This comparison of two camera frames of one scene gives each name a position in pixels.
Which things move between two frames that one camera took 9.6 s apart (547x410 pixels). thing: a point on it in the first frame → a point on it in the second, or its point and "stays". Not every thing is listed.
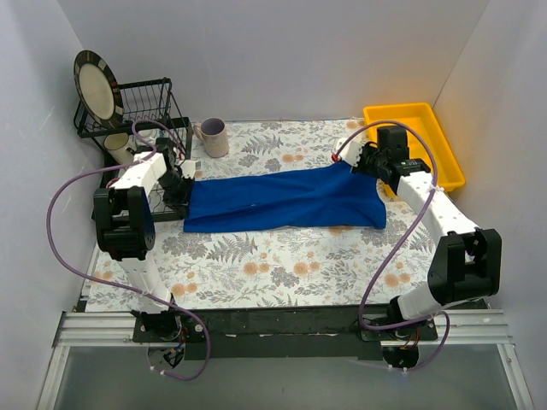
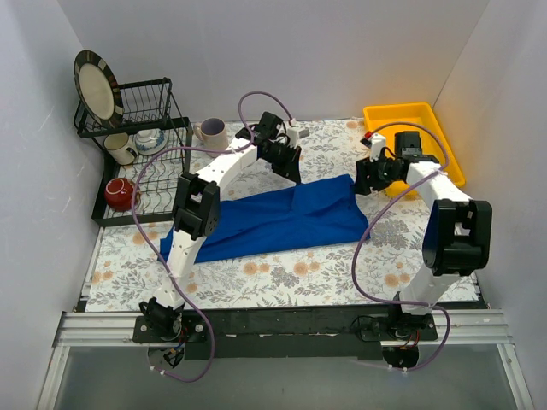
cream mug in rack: x=120 y=147 stays
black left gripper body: x=181 y=193 → x=289 y=161
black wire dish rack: x=152 y=114 stays
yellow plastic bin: x=426 y=139 stays
